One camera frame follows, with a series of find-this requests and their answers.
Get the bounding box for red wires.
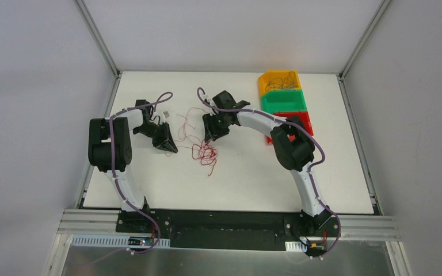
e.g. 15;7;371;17
175;107;219;178

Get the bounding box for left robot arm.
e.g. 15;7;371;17
87;99;178;233

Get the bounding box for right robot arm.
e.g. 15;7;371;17
197;87;332;236

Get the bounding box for green plastic bin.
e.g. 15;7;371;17
261;89;307;114

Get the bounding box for yellow plastic bin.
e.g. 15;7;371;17
258;70;302;97

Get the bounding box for red plastic bin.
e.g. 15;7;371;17
266;111;314;145

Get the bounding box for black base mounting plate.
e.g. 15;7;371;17
116;209;339;251

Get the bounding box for left circuit board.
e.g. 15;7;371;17
128;236;154;248

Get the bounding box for circuit board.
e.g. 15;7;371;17
306;246;326;257
128;236;154;248

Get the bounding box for right circuit board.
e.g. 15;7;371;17
306;246;326;257

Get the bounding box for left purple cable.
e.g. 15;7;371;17
108;91;174;256

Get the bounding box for aluminium frame rail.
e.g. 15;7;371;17
45;209;411;275

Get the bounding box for left white cable duct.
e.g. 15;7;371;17
71;235;157;249

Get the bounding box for white cable duct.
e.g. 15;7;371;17
71;235;157;249
285;241;307;252

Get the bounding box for right white cable duct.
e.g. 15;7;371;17
285;241;307;252

